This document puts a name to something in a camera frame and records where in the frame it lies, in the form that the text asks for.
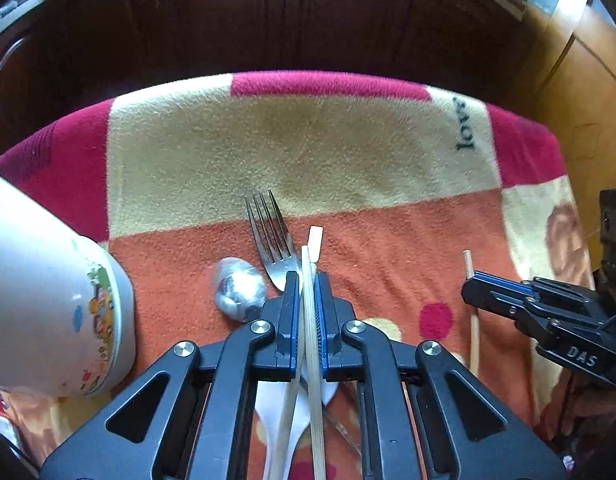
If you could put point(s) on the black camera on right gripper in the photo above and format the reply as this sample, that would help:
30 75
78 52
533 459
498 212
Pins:
607 201

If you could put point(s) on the red orange patterned blanket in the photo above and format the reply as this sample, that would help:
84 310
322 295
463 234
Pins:
402 178

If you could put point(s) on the small steel spoon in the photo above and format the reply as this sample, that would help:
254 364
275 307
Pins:
239 289

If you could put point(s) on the right bare hand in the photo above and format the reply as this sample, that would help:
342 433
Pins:
574 397

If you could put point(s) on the wooden door with glass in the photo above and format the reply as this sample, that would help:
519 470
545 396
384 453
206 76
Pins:
568 83

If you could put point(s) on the steel fork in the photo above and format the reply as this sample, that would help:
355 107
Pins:
272 239

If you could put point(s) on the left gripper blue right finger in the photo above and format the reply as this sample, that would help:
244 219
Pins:
337 358

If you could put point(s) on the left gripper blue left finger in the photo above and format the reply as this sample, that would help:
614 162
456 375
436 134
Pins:
278 359

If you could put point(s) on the white plastic soup spoon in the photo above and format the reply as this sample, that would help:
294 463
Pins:
281 435

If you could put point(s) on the white steel utensil canister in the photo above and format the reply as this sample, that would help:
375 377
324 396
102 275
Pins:
66 306

